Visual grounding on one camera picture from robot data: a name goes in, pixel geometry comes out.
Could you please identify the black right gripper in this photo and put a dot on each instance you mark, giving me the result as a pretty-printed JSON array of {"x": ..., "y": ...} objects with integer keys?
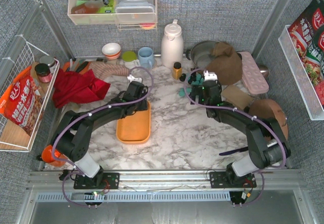
[{"x": 210, "y": 87}]

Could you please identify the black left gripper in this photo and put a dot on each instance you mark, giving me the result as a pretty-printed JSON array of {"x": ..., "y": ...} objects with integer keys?
[{"x": 136, "y": 90}]

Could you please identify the brown cardboard sheet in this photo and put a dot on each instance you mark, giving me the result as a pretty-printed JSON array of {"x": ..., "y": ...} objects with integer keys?
[{"x": 237, "y": 97}]

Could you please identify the orange plastic storage basket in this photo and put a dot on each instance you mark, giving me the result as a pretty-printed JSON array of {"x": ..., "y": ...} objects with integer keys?
[{"x": 135, "y": 129}]

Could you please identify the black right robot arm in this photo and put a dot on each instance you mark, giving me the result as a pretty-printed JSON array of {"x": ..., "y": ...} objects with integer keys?
[{"x": 267, "y": 145}]

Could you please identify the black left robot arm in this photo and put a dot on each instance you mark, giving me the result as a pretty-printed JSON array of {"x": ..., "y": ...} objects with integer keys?
[{"x": 73, "y": 134}]

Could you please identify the green capsule front left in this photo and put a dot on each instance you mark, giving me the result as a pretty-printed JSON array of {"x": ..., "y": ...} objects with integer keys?
[{"x": 183, "y": 92}]

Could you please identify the brown cloth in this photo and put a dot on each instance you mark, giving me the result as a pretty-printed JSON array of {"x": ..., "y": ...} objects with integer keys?
[{"x": 226, "y": 64}]

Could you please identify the green lidded cup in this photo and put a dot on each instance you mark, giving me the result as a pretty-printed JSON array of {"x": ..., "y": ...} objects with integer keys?
[{"x": 130, "y": 59}]

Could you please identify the blue mug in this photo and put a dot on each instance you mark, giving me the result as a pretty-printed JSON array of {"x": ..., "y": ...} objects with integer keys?
[{"x": 146, "y": 57}]

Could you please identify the yellow bottle black cap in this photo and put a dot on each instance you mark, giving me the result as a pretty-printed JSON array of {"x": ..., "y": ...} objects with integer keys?
[{"x": 177, "y": 70}]

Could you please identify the striped pink cloth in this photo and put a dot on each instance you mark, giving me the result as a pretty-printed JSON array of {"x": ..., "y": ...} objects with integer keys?
[{"x": 103, "y": 70}]

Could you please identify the steel pot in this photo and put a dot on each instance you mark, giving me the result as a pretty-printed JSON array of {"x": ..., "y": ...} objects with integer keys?
[{"x": 201, "y": 54}]

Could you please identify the white orange striped bowl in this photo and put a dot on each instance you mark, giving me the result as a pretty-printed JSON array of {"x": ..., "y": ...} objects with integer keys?
[{"x": 111, "y": 50}]

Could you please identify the pink ice cube tray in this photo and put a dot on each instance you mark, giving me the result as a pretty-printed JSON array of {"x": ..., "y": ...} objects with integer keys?
[{"x": 251, "y": 75}]

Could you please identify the white thermos jug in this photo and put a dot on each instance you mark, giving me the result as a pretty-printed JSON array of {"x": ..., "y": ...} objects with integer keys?
[{"x": 172, "y": 45}]

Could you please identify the round wooden board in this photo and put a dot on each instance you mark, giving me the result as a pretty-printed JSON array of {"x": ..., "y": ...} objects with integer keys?
[{"x": 268, "y": 108}]

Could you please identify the red cloth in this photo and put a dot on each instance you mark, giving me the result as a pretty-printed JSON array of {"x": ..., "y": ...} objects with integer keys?
[{"x": 71, "y": 86}]

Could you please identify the clear plastic food containers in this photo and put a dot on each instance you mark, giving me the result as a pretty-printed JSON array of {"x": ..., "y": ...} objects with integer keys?
[{"x": 135, "y": 11}]

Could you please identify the red jam jar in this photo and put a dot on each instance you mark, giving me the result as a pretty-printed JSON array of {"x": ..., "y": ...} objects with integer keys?
[{"x": 43, "y": 72}]

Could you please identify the orange round lid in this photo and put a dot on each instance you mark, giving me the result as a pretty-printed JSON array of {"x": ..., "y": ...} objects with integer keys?
[{"x": 47, "y": 157}]

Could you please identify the red noodle package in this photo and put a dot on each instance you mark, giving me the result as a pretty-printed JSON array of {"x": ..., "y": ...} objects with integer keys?
[{"x": 306, "y": 33}]

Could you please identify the orange snack bag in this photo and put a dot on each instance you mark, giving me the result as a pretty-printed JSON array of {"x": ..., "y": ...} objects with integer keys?
[{"x": 20, "y": 103}]

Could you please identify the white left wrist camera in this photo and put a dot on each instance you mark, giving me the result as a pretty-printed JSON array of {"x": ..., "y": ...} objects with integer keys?
[{"x": 131, "y": 78}]

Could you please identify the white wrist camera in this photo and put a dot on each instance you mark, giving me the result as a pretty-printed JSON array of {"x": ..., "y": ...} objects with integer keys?
[
  {"x": 131, "y": 78},
  {"x": 210, "y": 76}
]

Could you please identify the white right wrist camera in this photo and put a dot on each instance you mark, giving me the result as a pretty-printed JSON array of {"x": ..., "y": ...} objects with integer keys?
[{"x": 210, "y": 76}]

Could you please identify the cream wall rack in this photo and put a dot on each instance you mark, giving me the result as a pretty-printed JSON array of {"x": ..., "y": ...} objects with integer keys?
[{"x": 102, "y": 12}]

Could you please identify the white side wall rack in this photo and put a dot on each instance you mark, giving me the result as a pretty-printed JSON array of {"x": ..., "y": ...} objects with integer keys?
[{"x": 305, "y": 87}]

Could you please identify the white wire wall basket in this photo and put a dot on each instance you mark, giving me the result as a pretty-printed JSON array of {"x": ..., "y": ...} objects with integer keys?
[{"x": 14, "y": 138}]

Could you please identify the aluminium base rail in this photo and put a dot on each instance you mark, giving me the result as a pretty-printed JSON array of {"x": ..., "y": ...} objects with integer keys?
[{"x": 172, "y": 180}]

